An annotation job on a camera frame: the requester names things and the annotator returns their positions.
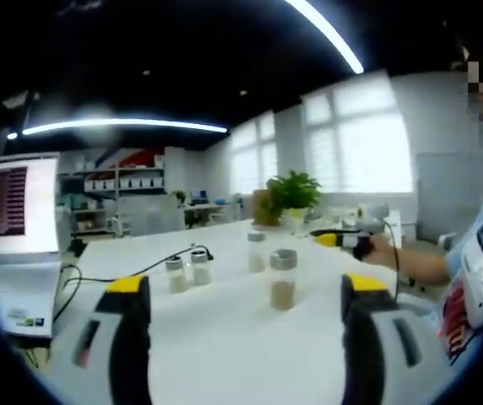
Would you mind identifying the long ceiling strip light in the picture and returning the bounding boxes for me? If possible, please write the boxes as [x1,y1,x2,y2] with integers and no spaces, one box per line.
[285,0,366,74]
[6,118,230,142]

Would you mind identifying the person's right hand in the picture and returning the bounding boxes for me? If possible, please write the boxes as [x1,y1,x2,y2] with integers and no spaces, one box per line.
[367,235,400,267]

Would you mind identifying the white storage shelf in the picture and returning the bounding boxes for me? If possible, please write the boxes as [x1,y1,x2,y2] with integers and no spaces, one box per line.
[57,165,167,200]

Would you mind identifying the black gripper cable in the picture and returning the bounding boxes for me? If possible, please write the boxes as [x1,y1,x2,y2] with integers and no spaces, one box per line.
[381,218,402,305]

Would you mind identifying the tall seasoning bottle brown contents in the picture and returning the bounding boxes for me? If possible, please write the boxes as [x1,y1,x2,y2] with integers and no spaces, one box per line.
[269,249,299,312]

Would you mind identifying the grey chair back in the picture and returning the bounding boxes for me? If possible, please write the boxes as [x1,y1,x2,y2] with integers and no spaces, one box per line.
[116,195,186,238]

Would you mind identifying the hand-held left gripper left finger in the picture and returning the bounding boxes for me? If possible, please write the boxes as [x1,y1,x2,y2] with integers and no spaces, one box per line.
[51,276,152,405]

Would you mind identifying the tall seasoning bottle white contents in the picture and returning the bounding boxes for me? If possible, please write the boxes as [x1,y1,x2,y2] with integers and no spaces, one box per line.
[246,230,267,274]

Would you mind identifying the large window with blinds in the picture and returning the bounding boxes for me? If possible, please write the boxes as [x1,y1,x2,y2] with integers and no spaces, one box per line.
[301,77,415,196]

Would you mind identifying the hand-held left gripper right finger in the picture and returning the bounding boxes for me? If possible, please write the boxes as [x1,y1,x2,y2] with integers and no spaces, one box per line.
[340,273,453,405]

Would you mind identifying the black cable with cone end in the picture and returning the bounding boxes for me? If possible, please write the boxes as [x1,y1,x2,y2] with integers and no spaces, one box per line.
[53,243,216,324]

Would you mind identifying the small seasoning bottle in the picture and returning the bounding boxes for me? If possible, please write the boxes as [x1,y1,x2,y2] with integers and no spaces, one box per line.
[165,256,186,294]
[190,249,214,286]

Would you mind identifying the person in blue shirt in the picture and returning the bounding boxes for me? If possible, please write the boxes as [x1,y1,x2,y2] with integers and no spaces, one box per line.
[435,185,483,365]

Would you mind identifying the narrow window with blinds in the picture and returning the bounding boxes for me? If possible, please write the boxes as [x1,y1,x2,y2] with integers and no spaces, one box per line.
[229,112,279,197]

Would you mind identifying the grey partition panel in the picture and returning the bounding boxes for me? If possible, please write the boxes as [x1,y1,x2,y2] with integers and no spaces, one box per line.
[415,150,483,246]

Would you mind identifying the row of white storage boxes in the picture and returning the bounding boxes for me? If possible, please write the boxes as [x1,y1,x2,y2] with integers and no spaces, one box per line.
[84,176,166,191]

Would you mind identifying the green plant in white pot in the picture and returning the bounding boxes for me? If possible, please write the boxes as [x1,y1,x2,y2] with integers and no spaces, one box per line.
[265,169,323,231]

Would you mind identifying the brown cardboard carton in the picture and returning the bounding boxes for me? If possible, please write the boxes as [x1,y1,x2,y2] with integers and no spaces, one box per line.
[252,189,281,228]

